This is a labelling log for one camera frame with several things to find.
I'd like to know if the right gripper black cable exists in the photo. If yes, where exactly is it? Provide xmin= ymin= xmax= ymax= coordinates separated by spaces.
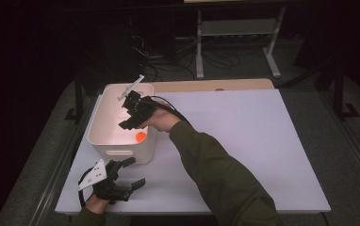
xmin=143 ymin=95 xmax=191 ymax=124

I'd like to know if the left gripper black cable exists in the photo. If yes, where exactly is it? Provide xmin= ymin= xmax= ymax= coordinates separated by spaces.
xmin=77 ymin=169 xmax=96 ymax=209

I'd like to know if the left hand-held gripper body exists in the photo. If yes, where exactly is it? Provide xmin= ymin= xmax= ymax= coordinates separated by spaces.
xmin=77 ymin=158 xmax=135 ymax=202

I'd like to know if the person's right hand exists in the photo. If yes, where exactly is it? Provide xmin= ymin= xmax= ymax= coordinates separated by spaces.
xmin=139 ymin=102 xmax=182 ymax=133

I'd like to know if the black metal stand post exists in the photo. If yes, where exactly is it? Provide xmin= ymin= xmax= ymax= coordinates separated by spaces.
xmin=333 ymin=61 xmax=360 ymax=121
xmin=64 ymin=71 xmax=86 ymax=122

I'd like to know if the tangle of floor cables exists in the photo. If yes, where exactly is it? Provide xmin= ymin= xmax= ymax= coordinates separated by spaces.
xmin=130 ymin=33 xmax=242 ymax=82

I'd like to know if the white metal desk frame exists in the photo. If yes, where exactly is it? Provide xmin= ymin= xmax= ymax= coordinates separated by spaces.
xmin=194 ymin=6 xmax=287 ymax=80

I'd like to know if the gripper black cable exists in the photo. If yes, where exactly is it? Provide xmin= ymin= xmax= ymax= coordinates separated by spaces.
xmin=143 ymin=95 xmax=191 ymax=124
xmin=77 ymin=169 xmax=96 ymax=209

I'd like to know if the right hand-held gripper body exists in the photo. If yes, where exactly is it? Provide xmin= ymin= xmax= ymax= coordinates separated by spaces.
xmin=117 ymin=74 xmax=157 ymax=126

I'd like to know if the person's left hand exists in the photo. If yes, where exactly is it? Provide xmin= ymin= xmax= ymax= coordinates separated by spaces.
xmin=86 ymin=193 xmax=116 ymax=215

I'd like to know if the light wooden board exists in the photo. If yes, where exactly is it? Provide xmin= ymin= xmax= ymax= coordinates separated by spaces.
xmin=151 ymin=78 xmax=275 ymax=93

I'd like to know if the white plastic storage bin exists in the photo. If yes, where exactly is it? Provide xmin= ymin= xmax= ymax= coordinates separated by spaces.
xmin=87 ymin=82 xmax=158 ymax=166

